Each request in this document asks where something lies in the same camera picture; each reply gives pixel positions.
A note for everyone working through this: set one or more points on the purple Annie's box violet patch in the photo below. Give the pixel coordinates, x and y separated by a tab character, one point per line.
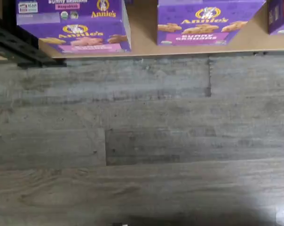
203	14

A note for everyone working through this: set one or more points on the black metal shelf post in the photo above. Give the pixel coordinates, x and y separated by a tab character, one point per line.
15	44

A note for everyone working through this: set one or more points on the Annie's hidden veggies box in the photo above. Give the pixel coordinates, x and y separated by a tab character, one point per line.
278	16

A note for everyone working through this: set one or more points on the purple Annie's box pink patch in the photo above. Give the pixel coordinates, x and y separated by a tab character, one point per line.
85	40

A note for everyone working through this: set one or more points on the wooden shelf board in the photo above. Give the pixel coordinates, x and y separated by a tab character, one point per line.
142	50

